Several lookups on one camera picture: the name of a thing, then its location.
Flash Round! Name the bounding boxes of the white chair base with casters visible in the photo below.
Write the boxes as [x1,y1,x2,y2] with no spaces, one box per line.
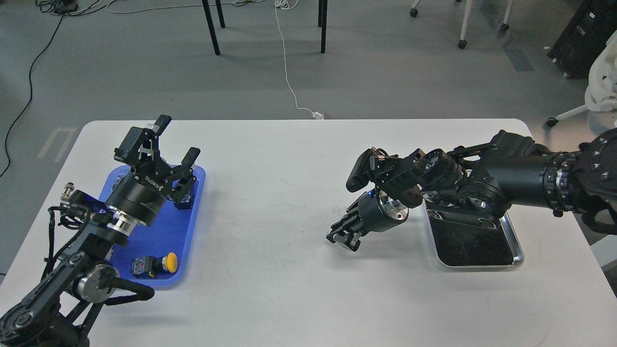
[409,0,514,49]

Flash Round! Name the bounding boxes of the black equipment case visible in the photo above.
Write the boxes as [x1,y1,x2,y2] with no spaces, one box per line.
[547,0,617,79]

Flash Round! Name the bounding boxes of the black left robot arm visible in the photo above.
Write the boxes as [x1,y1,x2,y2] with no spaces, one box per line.
[1,115,200,347]

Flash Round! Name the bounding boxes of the metal tray with black mat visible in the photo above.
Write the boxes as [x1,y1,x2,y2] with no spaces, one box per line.
[424,201,525,271]

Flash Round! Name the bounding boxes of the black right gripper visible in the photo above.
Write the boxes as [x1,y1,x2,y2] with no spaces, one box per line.
[326,189,409,251]

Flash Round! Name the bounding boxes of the black table legs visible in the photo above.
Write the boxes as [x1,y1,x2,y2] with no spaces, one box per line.
[201,0,328,56]

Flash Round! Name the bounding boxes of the blue plastic tray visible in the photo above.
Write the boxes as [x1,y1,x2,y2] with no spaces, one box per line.
[108,166,206,287]

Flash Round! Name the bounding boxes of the white cable on floor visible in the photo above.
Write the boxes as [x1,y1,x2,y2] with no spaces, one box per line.
[231,0,323,120]

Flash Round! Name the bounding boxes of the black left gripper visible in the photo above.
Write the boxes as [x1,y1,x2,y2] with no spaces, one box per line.
[105,115,201,226]

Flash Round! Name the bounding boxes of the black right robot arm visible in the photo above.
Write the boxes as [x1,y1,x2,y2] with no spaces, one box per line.
[326,128,617,251]

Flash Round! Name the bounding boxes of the white office chair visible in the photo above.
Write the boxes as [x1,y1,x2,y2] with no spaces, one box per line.
[546,33,617,127]

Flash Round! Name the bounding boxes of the black cable on floor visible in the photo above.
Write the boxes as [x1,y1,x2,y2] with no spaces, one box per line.
[0,0,79,179]

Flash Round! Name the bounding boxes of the yellow push button switch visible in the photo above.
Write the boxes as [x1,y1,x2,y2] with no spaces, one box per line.
[130,252,178,279]

